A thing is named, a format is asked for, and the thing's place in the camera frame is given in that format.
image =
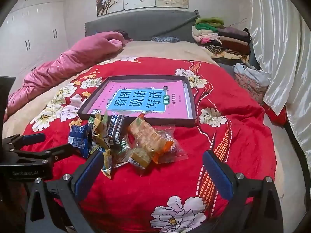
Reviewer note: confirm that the clear packet with orange print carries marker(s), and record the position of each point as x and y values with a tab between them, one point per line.
176	150

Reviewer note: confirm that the white glossy wardrobe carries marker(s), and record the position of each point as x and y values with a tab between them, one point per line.
36	29

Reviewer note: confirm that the clear square cake packet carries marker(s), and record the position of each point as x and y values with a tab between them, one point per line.
141	159

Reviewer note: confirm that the blue snack packet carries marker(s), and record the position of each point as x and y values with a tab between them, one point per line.
77	138

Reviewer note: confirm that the yellow snack packet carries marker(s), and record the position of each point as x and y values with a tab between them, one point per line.
99	131

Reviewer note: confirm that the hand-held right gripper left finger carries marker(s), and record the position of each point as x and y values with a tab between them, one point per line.
88	174

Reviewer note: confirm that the grey shallow cardboard tray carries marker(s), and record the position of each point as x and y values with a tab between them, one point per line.
184	122

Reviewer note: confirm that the red floral blanket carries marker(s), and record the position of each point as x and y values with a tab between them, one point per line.
218	89

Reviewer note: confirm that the dark maroon cloth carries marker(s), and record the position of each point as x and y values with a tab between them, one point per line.
124	34

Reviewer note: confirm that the pink and blue book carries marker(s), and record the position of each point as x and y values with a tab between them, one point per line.
136	102

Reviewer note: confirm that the blue patterned pillow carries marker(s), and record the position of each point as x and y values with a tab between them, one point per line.
165	38

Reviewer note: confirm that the beige bed sheet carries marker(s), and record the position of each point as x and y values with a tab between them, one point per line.
158	48

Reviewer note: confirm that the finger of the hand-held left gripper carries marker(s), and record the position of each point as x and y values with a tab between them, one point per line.
60	151
34	138

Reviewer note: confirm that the pink quilt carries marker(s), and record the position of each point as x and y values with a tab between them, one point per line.
73	60

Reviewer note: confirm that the pink floral cloth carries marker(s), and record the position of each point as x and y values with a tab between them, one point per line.
250	89

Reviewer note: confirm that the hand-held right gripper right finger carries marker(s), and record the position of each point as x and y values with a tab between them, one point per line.
217	174

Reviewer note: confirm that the dark green snack packet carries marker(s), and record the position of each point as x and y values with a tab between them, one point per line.
90	136

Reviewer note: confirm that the black snack packet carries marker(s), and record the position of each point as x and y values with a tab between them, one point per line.
119	128

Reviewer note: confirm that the grey headboard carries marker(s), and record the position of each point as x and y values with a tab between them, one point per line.
145	24

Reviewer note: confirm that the stack of folded clothes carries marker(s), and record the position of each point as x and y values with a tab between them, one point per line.
230	41

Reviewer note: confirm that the light blue cloth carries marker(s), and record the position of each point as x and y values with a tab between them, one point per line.
252	72

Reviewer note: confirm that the white satin curtain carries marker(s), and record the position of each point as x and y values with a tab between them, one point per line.
279	41

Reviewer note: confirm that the orange wafer snack packet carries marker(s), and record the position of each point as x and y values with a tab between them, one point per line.
145	133

